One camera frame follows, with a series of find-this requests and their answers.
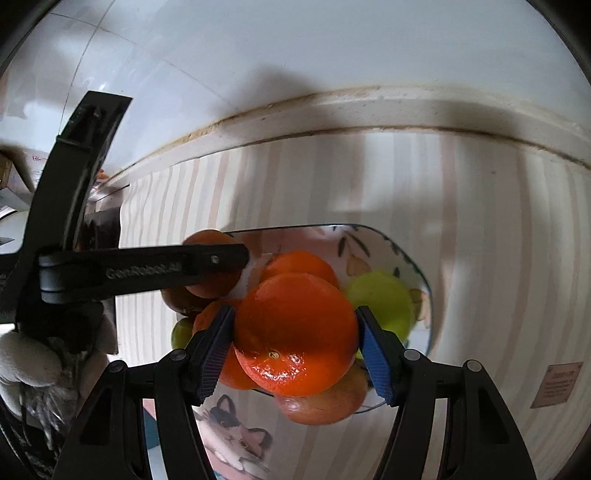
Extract green apple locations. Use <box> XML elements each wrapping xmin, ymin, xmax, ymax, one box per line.
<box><xmin>170</xmin><ymin>316</ymin><xmax>197</xmax><ymax>352</ymax></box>
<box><xmin>344</xmin><ymin>271</ymin><xmax>417</xmax><ymax>361</ymax></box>

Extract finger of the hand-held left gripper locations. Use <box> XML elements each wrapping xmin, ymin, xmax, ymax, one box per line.
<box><xmin>38</xmin><ymin>243</ymin><xmax>251</xmax><ymax>305</ymax></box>

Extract large orange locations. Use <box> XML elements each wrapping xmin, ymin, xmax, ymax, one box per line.
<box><xmin>233</xmin><ymin>272</ymin><xmax>360</xmax><ymax>398</ymax></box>

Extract small orange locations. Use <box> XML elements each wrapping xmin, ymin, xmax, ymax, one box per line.
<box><xmin>259</xmin><ymin>250</ymin><xmax>343</xmax><ymax>292</ymax></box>
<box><xmin>192</xmin><ymin>299</ymin><xmax>259</xmax><ymax>391</ymax></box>

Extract striped cat print table mat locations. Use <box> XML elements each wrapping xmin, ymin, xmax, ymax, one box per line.
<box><xmin>111</xmin><ymin>129</ymin><xmax>591</xmax><ymax>480</ymax></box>

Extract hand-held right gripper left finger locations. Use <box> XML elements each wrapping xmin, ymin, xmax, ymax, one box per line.
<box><xmin>53</xmin><ymin>305</ymin><xmax>238</xmax><ymax>480</ymax></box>

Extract person's left hand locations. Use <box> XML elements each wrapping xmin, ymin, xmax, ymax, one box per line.
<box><xmin>0</xmin><ymin>331</ymin><xmax>95</xmax><ymax>444</ymax></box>

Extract oval floral ceramic plate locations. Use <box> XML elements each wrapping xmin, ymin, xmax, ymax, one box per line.
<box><xmin>221</xmin><ymin>224</ymin><xmax>435</xmax><ymax>412</ymax></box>

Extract red apple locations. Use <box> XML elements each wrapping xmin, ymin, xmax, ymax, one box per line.
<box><xmin>161</xmin><ymin>286</ymin><xmax>204</xmax><ymax>317</ymax></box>
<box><xmin>183</xmin><ymin>229</ymin><xmax>248</xmax><ymax>299</ymax></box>
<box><xmin>274</xmin><ymin>360</ymin><xmax>369</xmax><ymax>426</ymax></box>

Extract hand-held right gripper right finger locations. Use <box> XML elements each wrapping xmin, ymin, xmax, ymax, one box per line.
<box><xmin>355</xmin><ymin>305</ymin><xmax>539</xmax><ymax>480</ymax></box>

